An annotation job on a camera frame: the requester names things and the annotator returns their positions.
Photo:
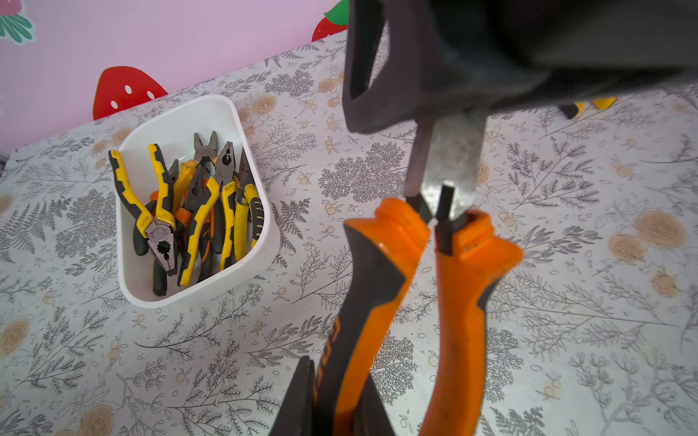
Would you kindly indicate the white plastic storage box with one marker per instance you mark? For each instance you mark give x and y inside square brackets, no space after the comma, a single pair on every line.
[174,131]

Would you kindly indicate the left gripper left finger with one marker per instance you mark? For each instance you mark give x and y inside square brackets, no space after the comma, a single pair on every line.
[295,416]

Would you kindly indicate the orange black Greener pliers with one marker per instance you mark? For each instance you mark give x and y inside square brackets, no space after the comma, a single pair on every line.
[438,206]

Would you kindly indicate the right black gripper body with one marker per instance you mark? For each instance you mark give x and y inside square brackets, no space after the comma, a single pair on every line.
[599,48]

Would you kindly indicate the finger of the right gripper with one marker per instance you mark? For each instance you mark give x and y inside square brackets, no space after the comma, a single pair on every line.
[406,60]

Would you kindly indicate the yellow black flat-nose pliers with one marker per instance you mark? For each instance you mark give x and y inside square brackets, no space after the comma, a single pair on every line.
[157,225]

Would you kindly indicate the yellow striped needle-nose pliers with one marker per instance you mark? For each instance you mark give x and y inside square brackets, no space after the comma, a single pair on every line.
[223,215]

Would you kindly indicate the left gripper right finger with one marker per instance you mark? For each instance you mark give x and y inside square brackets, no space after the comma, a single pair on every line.
[370,417]

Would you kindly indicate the yellow black combination pliers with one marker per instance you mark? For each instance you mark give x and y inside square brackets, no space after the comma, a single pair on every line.
[574,111]

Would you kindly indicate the orange black long-nose pliers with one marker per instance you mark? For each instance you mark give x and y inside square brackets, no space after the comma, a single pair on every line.
[250,212]

